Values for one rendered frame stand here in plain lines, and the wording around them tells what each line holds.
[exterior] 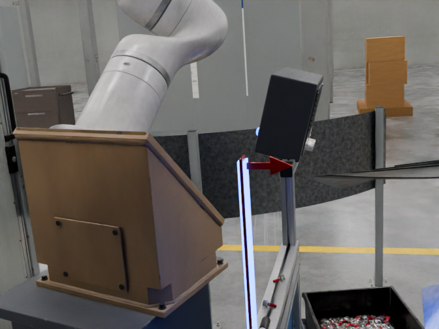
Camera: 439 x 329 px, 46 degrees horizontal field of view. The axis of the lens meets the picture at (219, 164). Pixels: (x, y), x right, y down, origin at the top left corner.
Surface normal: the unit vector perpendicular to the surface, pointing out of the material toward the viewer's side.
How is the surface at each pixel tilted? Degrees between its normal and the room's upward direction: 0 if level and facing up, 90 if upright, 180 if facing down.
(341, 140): 90
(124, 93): 56
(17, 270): 90
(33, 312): 0
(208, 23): 64
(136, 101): 71
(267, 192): 90
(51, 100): 90
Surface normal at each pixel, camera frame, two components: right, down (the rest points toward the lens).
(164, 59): 0.73, -0.10
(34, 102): -0.16, 0.24
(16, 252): 0.97, 0.00
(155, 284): -0.50, 0.23
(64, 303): -0.07, -0.97
